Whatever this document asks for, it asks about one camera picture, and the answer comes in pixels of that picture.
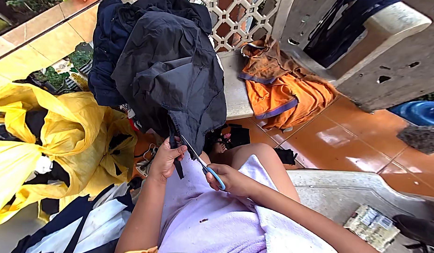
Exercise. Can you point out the grey rough mat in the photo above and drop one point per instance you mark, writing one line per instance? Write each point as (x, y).
(422, 140)

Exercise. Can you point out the person's body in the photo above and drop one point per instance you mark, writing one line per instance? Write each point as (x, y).
(217, 225)

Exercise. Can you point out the pale stone bench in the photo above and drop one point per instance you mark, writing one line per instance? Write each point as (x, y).
(326, 196)

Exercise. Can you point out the person's right fingers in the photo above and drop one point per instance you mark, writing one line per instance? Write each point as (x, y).
(210, 179)

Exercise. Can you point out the orange garment with purple trim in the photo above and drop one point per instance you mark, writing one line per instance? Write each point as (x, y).
(287, 93)

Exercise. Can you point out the pile of navy garments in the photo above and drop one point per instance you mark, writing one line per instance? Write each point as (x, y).
(106, 66)

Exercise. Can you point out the pile of fabric scraps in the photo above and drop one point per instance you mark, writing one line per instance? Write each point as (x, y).
(94, 225)

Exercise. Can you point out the person's left forearm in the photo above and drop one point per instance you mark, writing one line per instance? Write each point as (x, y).
(143, 218)

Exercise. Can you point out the dark grey cloth garment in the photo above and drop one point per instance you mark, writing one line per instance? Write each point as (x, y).
(175, 77)

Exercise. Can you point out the large yellow cloth bag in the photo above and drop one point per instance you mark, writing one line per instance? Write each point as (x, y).
(76, 140)

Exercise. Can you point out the pale printed packet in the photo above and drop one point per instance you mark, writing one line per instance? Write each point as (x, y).
(371, 226)

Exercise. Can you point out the concrete bench with lattice back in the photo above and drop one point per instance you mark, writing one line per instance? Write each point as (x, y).
(385, 66)

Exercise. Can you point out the dark navy draped cloth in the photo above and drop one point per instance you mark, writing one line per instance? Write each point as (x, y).
(338, 33)

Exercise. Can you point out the black cloth scraps with pink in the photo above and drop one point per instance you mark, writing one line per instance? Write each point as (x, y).
(241, 136)

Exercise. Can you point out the person's right hand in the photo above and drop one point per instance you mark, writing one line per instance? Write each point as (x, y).
(234, 180)

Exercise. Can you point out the person's legs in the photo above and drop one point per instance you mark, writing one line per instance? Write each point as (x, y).
(269, 161)

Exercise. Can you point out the person's left thumb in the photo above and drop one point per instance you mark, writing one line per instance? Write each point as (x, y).
(178, 151)

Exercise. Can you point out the person's right forearm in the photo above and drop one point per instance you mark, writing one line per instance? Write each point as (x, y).
(304, 213)

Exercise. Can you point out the person's left hand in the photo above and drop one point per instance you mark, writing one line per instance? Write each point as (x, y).
(163, 161)

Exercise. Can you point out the person's right thumb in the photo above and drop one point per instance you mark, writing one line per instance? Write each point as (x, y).
(217, 168)

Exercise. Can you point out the small black cloth scrap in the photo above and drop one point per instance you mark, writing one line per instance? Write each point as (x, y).
(286, 156)

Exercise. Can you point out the person's left fingers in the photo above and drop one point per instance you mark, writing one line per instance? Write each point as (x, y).
(167, 143)

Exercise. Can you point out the blue plastic basin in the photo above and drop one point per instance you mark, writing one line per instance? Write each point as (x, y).
(422, 112)

